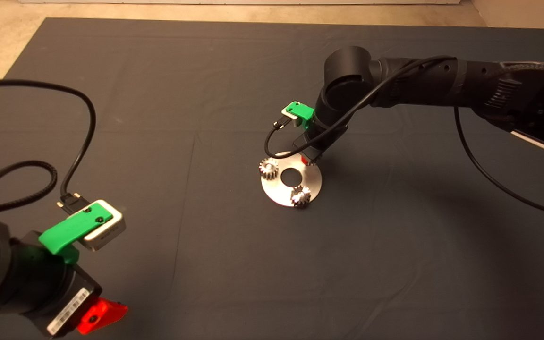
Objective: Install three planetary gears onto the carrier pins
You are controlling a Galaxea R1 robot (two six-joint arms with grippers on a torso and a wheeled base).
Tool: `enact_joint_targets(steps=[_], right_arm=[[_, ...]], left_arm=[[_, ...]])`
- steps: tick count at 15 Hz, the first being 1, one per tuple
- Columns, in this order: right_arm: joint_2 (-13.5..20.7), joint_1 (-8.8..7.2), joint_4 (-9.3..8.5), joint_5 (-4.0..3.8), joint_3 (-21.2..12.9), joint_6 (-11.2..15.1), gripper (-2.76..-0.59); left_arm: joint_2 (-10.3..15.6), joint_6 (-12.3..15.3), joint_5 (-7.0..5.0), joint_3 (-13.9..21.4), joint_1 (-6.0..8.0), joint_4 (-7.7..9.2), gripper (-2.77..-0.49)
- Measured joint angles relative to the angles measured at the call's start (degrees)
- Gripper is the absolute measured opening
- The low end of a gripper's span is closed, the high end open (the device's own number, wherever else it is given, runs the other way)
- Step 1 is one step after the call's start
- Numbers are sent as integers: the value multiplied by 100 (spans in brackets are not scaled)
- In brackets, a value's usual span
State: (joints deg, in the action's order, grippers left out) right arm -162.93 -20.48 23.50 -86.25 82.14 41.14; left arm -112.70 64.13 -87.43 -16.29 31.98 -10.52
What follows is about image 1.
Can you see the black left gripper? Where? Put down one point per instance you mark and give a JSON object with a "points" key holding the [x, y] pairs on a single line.
{"points": [[50, 288]]}

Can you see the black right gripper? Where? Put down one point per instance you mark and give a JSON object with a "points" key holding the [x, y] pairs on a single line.
{"points": [[321, 139]]}

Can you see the small steel planetary gear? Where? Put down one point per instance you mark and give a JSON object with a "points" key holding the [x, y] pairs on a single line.
{"points": [[268, 169], [310, 162], [300, 197]]}

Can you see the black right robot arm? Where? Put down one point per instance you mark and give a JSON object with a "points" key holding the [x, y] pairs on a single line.
{"points": [[418, 80]]}

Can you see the round metal carrier plate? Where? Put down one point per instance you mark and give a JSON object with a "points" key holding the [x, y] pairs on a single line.
{"points": [[312, 182]]}

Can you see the dark grey table cloth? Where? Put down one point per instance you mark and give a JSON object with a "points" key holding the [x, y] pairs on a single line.
{"points": [[272, 283]]}

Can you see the right green camera mount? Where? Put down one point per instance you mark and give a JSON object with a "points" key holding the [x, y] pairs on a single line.
{"points": [[302, 112]]}

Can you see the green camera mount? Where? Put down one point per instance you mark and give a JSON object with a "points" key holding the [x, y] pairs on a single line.
{"points": [[64, 231], [302, 112]]}

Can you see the right silver camera box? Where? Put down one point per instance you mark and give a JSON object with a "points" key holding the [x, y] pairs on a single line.
{"points": [[287, 114]]}

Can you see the silver camera box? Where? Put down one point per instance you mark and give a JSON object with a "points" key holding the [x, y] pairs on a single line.
{"points": [[287, 114], [109, 232]]}

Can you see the left silver camera box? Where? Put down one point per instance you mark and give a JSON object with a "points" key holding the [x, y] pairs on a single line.
{"points": [[109, 232]]}

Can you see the left green camera mount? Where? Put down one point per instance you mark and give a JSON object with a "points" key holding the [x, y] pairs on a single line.
{"points": [[64, 231]]}

